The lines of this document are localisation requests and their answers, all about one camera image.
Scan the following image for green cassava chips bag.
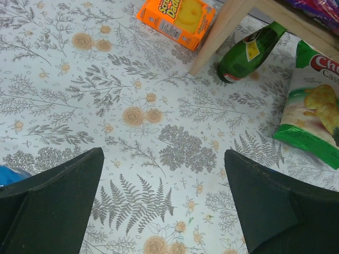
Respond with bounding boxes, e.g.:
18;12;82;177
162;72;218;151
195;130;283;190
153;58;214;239
273;40;338;169

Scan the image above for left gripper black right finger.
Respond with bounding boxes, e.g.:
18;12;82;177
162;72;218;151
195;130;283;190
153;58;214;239
225;150;338;253

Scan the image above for orange candy box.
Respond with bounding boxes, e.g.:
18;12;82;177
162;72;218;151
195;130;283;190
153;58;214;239
136;0;216;51

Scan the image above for green glass bottle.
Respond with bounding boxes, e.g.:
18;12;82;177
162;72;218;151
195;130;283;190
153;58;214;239
217;22;287;84

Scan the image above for wooden two-tier shelf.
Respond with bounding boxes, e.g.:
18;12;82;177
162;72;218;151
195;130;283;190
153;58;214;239
188;0;339;77

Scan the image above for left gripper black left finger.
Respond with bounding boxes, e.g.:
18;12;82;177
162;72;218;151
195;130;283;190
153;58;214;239
1;148;104;253

